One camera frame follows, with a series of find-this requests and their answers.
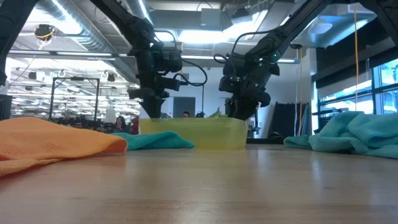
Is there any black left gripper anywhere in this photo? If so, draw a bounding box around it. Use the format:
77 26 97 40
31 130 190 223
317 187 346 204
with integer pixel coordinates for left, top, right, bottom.
128 46 183 118

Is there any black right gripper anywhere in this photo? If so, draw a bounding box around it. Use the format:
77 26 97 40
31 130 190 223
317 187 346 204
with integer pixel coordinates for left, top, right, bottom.
226 52 280 121

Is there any green microfiber towel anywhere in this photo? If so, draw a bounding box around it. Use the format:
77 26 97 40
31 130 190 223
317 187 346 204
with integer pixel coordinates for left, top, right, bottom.
207 108 229 119

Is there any teal microfiber towel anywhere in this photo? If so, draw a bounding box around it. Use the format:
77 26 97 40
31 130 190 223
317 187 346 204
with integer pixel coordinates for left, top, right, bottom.
110 131 195 151

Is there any orange microfiber towel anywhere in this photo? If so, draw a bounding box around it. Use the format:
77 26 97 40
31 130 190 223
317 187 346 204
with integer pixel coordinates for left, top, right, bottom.
0 117 127 177

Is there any light blue microfiber towel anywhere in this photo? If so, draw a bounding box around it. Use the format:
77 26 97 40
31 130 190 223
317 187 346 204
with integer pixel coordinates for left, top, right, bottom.
283 111 398 159

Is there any grey door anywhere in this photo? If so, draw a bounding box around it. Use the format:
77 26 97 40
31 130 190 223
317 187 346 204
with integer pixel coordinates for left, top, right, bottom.
173 96 196 118

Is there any yellow translucent plastic bin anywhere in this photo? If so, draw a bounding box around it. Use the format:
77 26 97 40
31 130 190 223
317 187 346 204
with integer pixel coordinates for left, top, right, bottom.
139 116 249 150

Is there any black folding panel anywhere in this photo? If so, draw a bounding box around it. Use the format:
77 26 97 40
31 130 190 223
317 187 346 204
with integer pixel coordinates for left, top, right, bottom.
270 102 312 139

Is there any long ceiling light bar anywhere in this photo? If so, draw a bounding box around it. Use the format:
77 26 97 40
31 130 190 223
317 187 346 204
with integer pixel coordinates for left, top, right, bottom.
0 49 299 63

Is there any black computer monitor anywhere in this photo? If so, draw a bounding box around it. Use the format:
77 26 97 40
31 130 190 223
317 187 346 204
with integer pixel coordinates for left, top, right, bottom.
0 94 13 121

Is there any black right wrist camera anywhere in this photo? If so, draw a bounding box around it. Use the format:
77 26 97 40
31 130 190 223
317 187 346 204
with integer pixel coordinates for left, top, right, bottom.
218 76 241 93

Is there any black metal gantry frame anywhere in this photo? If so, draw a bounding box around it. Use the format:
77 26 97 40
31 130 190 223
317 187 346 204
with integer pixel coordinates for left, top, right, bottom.
49 77 100 121

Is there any black ceiling cable reel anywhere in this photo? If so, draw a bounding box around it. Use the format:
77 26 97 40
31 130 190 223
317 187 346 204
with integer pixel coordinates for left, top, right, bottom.
34 24 56 41

